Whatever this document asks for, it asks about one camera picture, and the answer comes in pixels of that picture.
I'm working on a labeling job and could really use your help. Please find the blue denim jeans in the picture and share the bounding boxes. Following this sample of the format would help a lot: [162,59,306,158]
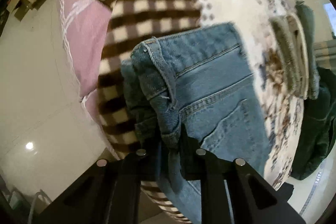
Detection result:
[121,23,271,223]

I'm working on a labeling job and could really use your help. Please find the small black garment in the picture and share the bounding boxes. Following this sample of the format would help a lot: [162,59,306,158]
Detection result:
[277,182,294,202]

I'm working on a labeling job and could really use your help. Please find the dark green fleece robe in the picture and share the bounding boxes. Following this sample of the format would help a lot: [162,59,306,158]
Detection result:
[291,67,335,180]

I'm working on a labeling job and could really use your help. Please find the floral bed blanket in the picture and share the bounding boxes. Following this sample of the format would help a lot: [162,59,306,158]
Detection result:
[97,0,307,223]

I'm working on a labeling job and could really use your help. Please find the stack of folded pants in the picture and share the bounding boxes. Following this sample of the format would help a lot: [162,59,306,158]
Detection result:
[270,0,319,100]

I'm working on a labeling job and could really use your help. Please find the pink bed sheet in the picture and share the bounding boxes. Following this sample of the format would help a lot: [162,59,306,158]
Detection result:
[56,0,118,158]

